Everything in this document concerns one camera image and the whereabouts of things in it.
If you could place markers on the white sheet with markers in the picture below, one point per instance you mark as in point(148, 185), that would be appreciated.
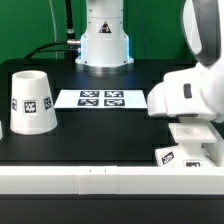
point(101, 99)

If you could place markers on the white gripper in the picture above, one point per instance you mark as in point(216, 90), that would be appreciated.
point(197, 92)

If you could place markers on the white front fence rail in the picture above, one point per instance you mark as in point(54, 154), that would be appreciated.
point(110, 180)

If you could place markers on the white lamp shade cone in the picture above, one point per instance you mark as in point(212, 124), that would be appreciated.
point(32, 109)

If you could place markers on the white block at left edge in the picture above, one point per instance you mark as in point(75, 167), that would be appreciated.
point(1, 130)

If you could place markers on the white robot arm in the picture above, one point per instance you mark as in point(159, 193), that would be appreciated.
point(105, 45)

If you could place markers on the white right fence rail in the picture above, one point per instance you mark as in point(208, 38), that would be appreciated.
point(219, 128)

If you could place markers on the white lamp base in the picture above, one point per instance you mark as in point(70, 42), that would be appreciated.
point(198, 145)

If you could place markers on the white fence rail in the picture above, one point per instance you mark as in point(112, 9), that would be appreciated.
point(110, 180)
point(219, 128)

